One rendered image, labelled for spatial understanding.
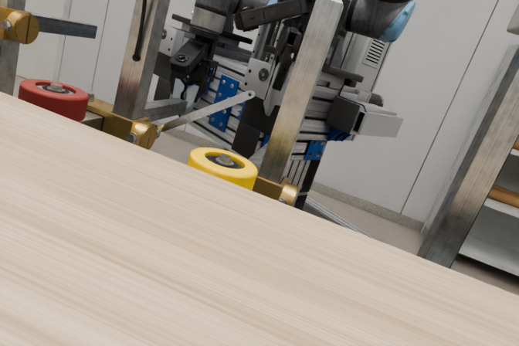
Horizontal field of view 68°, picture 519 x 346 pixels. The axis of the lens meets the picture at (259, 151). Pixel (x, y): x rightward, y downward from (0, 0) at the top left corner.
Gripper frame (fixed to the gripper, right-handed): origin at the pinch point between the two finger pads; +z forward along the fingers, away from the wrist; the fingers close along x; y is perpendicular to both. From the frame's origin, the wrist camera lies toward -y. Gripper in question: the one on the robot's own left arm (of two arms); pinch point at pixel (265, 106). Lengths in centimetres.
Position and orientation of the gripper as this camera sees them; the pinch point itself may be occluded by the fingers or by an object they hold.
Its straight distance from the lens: 64.4
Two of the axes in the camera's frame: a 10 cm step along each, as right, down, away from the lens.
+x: -1.0, -3.0, 9.5
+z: -3.0, 9.2, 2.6
